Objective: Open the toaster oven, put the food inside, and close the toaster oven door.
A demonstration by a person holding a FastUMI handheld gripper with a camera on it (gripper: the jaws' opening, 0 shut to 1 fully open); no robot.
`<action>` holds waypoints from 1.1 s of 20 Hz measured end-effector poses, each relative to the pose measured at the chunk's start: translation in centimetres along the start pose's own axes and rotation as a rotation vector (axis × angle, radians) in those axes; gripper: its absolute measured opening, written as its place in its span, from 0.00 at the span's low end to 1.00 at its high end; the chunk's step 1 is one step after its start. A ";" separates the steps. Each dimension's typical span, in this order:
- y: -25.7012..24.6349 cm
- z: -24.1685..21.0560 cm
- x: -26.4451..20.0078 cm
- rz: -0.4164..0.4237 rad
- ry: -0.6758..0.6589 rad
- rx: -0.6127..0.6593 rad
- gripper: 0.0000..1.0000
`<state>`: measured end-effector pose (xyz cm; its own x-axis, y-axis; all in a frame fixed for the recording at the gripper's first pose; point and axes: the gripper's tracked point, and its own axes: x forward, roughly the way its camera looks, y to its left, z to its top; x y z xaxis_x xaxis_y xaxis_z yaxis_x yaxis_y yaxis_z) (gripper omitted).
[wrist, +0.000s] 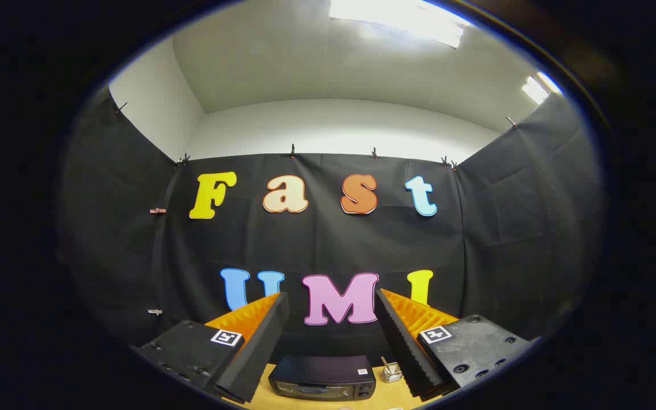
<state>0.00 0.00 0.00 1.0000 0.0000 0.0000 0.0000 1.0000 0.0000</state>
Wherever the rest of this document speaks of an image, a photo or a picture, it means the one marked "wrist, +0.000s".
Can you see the large ceiling light panel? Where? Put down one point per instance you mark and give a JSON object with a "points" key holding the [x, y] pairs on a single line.
{"points": [[396, 20]]}

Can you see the row of black clips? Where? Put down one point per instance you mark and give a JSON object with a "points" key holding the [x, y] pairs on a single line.
{"points": [[292, 151]]}

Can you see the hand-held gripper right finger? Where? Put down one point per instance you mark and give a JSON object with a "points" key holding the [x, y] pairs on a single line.
{"points": [[405, 353]]}

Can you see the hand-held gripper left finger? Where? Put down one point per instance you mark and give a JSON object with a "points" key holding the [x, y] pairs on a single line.
{"points": [[259, 347]]}

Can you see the black toaster oven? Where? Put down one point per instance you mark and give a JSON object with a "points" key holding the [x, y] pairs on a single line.
{"points": [[319, 370]]}

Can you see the small ceiling light panel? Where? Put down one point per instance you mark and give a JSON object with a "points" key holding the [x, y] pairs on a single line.
{"points": [[537, 88]]}

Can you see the reddish metal clip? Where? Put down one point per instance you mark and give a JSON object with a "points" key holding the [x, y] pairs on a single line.
{"points": [[157, 210]]}

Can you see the wooden stick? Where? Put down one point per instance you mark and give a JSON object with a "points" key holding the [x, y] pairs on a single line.
{"points": [[384, 362]]}

